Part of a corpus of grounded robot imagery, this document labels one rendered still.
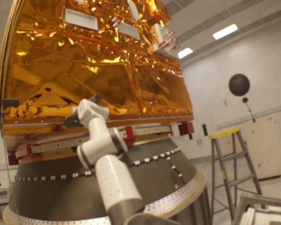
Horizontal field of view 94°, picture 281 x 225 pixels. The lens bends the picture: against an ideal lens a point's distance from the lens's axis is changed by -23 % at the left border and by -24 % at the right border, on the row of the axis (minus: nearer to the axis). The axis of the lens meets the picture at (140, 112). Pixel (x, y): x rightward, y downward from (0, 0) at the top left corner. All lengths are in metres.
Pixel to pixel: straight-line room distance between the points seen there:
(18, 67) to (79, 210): 0.88
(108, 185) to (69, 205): 0.67
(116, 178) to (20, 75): 0.82
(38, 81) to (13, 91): 0.16
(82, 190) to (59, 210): 0.19
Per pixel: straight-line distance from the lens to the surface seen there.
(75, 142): 1.13
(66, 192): 1.09
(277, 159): 4.37
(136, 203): 0.38
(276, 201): 0.29
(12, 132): 0.98
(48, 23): 1.34
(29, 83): 1.03
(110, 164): 0.44
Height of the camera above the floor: 1.59
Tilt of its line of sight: 11 degrees up
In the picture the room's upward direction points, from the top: 12 degrees counter-clockwise
